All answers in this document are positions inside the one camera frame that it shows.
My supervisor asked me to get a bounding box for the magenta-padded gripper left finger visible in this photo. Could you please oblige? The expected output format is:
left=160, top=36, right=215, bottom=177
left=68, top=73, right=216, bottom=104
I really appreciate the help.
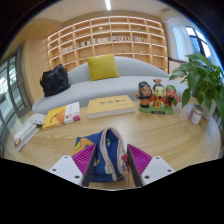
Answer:
left=48, top=142, right=99, bottom=188

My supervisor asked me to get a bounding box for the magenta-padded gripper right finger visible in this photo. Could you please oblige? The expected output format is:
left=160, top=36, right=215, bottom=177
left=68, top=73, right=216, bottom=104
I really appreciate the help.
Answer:
left=126, top=143, right=176, bottom=188

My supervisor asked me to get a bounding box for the blue patterned towel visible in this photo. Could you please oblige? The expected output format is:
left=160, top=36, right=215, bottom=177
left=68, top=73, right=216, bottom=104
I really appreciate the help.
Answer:
left=73, top=126, right=132, bottom=183

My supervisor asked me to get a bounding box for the yellow and white book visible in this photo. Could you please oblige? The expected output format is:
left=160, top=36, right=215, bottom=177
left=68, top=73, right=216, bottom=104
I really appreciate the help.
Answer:
left=41, top=101, right=82, bottom=131

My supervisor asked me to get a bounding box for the open red and white book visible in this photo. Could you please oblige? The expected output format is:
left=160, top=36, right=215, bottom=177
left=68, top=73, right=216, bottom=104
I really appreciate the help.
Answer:
left=13, top=119, right=42, bottom=153

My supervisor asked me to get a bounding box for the small white patterned pouch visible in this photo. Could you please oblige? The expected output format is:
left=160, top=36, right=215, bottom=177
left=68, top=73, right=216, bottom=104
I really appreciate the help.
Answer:
left=29, top=112, right=48, bottom=126

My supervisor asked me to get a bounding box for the small white and pink cup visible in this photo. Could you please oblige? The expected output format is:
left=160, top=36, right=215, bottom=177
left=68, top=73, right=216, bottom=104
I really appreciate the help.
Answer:
left=188, top=103, right=204, bottom=125

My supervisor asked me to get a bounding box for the three-figure colourful figurine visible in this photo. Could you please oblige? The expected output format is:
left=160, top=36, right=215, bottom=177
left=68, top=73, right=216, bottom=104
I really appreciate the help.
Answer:
left=134, top=78, right=182, bottom=116

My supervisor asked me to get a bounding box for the plain yellow book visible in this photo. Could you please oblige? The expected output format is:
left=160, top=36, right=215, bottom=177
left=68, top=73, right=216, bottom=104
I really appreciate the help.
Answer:
left=86, top=94, right=137, bottom=120

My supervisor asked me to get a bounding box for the light grey curved sofa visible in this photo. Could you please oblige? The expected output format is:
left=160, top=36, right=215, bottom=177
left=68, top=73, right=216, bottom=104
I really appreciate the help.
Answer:
left=31, top=55, right=189, bottom=116

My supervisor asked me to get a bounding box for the black bag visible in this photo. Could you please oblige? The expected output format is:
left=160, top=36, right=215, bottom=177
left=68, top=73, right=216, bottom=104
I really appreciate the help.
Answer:
left=39, top=64, right=72, bottom=98

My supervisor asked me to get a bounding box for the potted green plant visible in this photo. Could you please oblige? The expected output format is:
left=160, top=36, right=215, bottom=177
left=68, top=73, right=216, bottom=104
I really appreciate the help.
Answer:
left=168, top=52, right=224, bottom=134

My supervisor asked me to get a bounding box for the yellow cushion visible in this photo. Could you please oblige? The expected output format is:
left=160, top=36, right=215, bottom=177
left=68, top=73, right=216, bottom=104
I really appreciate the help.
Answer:
left=85, top=53, right=121, bottom=82

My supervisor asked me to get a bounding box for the white curtain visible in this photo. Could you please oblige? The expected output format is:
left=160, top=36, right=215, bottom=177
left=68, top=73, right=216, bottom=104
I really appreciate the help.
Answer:
left=171, top=24, right=191, bottom=63

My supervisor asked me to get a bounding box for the dark-framed window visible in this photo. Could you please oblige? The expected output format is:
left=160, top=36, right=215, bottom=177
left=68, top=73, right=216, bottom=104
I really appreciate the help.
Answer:
left=184, top=25, right=214, bottom=64

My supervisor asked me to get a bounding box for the long ceiling light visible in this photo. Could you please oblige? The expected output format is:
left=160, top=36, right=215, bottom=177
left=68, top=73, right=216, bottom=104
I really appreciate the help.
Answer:
left=104, top=0, right=113, bottom=12

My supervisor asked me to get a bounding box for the glass door with grey frame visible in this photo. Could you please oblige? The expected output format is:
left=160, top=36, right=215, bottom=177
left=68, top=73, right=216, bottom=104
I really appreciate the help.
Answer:
left=0, top=46, right=33, bottom=158

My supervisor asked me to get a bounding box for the wooden wall shelf unit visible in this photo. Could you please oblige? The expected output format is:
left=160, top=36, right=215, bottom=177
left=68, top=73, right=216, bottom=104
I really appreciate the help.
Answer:
left=46, top=15, right=169, bottom=74

